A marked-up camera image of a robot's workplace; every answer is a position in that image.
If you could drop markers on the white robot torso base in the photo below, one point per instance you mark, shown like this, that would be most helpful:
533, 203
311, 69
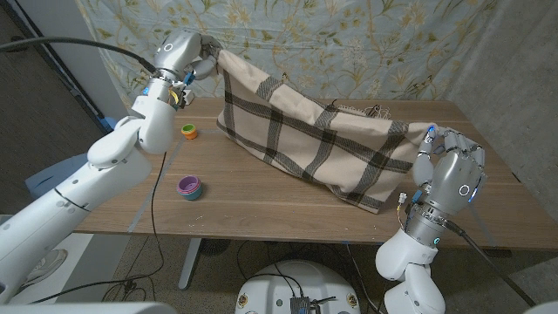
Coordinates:
270, 288

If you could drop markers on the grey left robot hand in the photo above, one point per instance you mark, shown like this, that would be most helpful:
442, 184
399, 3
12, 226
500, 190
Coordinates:
178, 52

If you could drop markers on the small black electronics box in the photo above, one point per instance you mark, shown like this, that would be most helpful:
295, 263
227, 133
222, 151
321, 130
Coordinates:
301, 305

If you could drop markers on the orange green small cup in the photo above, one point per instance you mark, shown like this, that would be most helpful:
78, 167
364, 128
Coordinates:
189, 131

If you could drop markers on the grey metal table leg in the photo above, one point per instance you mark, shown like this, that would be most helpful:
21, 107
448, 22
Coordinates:
190, 264

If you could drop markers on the floral printed backdrop cloth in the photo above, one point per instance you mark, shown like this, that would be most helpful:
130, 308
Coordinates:
327, 43

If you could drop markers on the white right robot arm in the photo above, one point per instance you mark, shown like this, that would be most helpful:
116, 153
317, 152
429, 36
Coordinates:
410, 261

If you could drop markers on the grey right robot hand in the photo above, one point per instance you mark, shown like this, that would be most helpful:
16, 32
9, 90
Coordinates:
453, 179

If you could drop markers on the beige plaid fringed scarf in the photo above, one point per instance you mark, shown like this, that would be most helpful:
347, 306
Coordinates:
305, 131

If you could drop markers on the blue padded stool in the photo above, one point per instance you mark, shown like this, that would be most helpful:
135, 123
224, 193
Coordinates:
48, 181

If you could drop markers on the grey sneaker shoe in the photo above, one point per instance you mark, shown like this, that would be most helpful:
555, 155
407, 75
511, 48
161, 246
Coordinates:
45, 264

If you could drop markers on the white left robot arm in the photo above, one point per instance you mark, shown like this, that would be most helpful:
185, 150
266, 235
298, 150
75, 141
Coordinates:
87, 183

